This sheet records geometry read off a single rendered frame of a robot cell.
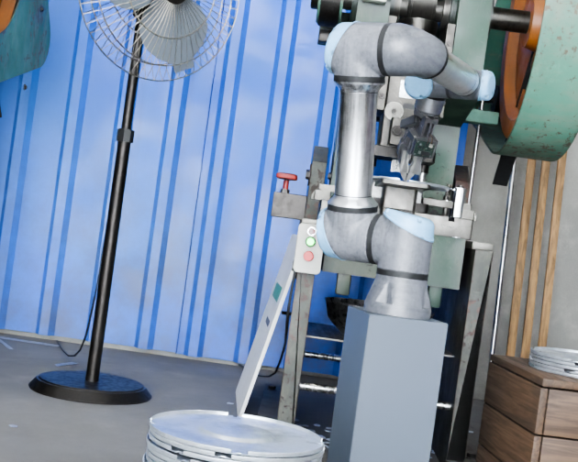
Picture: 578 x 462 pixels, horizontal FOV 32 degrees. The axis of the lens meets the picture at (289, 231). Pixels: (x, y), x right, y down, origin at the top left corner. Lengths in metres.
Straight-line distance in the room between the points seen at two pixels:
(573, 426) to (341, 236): 0.68
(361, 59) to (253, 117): 2.04
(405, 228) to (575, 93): 0.85
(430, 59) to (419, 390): 0.72
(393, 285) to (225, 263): 2.07
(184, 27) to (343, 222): 1.21
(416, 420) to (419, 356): 0.14
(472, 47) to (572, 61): 0.34
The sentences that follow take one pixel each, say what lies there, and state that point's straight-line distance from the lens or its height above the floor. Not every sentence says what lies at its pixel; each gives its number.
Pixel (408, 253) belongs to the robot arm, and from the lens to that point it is 2.21.
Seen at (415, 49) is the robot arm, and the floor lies 1.02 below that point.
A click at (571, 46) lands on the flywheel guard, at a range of 2.82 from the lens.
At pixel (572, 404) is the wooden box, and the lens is 2.40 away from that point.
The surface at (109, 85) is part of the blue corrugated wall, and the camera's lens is 4.31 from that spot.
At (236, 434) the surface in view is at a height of 0.27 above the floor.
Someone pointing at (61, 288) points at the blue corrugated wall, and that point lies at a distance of 4.32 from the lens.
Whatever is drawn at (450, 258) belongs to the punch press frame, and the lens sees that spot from 2.87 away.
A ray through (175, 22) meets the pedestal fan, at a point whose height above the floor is 1.21.
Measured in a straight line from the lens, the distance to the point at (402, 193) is 2.91.
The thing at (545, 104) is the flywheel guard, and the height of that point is 1.04.
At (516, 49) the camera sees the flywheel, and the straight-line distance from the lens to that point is 3.49.
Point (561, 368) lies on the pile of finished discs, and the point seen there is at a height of 0.37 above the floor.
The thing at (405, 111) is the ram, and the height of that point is 1.00.
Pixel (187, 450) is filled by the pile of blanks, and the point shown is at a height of 0.25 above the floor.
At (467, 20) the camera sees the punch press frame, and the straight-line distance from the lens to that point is 3.04.
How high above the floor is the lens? 0.61
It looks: level
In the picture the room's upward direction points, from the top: 8 degrees clockwise
